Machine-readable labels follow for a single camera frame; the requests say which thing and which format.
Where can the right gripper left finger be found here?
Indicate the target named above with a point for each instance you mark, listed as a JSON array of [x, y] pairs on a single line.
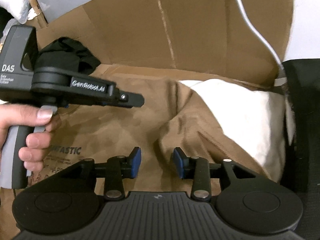
[[119, 168]]

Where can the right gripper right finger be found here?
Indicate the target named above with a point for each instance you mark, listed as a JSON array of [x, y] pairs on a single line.
[[195, 169]]

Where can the brown printed t-shirt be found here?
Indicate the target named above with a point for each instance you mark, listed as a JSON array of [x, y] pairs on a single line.
[[173, 115]]

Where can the person's left hand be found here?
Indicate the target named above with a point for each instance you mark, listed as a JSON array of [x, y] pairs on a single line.
[[27, 129]]

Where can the black clothing pile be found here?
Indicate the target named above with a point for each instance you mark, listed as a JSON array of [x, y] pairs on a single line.
[[68, 54]]

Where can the white bear print bedsheet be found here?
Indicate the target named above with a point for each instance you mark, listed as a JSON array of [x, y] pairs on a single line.
[[261, 123]]

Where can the black bag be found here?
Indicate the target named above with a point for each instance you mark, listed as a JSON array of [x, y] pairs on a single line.
[[303, 85]]

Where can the brown cardboard box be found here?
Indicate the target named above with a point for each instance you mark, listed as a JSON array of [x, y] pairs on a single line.
[[204, 36]]

